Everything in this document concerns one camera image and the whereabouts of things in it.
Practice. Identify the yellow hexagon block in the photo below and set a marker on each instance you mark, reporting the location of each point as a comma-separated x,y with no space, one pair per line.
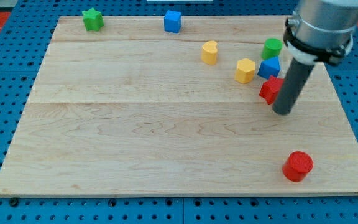
244,71

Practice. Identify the blue cube block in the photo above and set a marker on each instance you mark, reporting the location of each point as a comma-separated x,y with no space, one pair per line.
172,21

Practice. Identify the red cylinder block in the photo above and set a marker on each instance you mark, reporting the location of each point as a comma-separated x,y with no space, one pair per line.
297,166

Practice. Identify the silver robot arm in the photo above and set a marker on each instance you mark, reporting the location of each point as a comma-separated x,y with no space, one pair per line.
321,30

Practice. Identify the yellow heart block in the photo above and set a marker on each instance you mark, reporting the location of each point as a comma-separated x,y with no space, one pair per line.
209,52

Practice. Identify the green cylinder block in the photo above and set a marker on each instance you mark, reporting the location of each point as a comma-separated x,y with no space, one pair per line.
272,48

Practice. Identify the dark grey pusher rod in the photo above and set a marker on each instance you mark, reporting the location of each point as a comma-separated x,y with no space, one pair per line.
294,81

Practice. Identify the green star block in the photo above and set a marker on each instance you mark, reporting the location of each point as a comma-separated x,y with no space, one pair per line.
92,19

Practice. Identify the blue triangular block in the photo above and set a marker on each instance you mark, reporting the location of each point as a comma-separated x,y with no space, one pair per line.
269,67

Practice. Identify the light wooden board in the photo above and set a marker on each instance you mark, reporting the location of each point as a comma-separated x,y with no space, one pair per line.
133,111

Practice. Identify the red star block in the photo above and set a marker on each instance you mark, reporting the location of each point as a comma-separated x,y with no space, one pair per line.
270,89

